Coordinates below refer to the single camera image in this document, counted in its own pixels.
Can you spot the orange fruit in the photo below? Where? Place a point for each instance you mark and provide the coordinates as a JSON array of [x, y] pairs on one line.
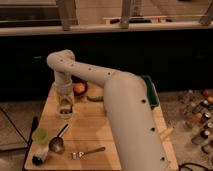
[[79, 88]]

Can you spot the black and white brush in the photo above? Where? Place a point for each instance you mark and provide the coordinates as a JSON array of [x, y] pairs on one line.
[[40, 156]]

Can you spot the silver fork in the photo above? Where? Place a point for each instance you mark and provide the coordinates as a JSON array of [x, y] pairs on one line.
[[80, 154]]

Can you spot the yellow corn cob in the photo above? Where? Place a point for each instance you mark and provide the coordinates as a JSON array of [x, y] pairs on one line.
[[164, 134]]

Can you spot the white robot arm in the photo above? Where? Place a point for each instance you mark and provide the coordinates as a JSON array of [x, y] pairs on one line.
[[127, 107]]

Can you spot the green plastic cup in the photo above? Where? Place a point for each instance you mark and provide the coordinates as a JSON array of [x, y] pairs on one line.
[[40, 136]]

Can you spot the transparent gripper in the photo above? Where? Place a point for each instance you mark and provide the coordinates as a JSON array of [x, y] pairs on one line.
[[65, 98]]

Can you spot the dark red bowl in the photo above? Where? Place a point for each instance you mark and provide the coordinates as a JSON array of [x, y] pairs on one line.
[[81, 94]]

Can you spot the green plastic tray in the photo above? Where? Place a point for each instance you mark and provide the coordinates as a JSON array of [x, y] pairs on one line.
[[151, 92]]

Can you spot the white paper cup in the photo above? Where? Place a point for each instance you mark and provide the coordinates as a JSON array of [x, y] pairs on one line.
[[65, 112]]

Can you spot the metal measuring cup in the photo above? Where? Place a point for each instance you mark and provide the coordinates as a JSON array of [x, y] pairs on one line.
[[56, 144]]

